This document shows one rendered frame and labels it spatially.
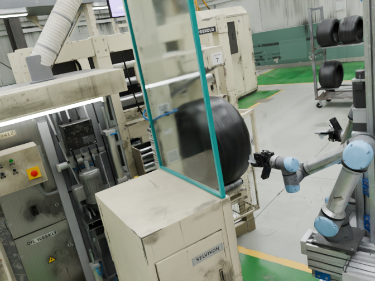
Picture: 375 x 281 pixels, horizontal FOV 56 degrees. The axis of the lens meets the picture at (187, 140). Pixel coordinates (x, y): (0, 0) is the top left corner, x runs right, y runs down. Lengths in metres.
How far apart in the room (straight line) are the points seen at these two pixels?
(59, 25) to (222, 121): 1.07
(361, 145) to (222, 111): 0.85
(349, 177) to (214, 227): 0.69
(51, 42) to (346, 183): 1.69
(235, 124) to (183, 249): 1.00
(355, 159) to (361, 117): 0.42
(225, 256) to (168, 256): 0.27
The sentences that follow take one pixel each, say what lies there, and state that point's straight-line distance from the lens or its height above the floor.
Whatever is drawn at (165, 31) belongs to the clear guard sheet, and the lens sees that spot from 1.47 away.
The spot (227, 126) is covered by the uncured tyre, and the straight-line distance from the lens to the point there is 2.14.
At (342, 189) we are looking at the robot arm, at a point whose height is 1.09.
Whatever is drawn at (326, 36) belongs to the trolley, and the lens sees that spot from 7.29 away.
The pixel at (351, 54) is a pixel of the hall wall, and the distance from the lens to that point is 13.15.
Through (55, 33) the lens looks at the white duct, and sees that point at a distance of 2.18.
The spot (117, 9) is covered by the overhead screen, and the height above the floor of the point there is 2.44.
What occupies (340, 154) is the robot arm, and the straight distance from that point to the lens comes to 1.90.
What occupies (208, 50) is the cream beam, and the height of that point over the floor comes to 1.77.
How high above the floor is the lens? 1.92
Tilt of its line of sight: 17 degrees down
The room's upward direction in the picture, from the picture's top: 11 degrees counter-clockwise
